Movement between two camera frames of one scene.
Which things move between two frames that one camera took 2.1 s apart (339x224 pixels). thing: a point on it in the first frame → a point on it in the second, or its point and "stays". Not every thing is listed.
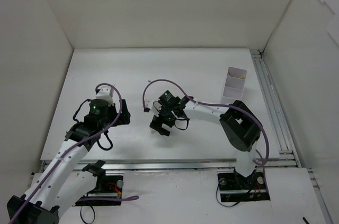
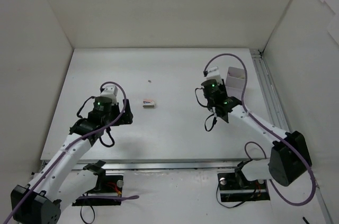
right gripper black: (159, 125) → (226, 110)
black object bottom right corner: (305, 220) stays
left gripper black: (123, 113) stays
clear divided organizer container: (234, 82) stays
